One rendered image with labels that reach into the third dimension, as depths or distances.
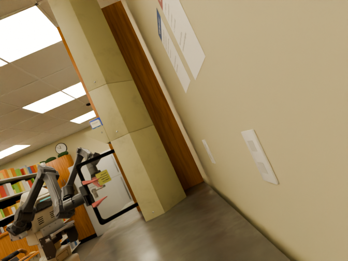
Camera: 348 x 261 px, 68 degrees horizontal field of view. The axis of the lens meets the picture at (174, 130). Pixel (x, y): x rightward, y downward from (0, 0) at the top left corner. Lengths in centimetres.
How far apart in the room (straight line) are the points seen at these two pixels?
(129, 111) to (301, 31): 127
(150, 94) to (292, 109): 152
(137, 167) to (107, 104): 38
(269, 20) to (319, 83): 9
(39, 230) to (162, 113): 121
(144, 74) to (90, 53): 45
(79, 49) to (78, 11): 23
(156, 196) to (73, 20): 107
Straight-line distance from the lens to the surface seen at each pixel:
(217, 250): 79
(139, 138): 146
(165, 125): 179
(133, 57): 190
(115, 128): 144
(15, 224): 210
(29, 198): 193
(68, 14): 168
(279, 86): 36
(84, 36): 160
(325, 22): 27
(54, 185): 163
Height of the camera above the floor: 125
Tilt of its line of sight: 3 degrees up
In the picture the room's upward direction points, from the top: 25 degrees counter-clockwise
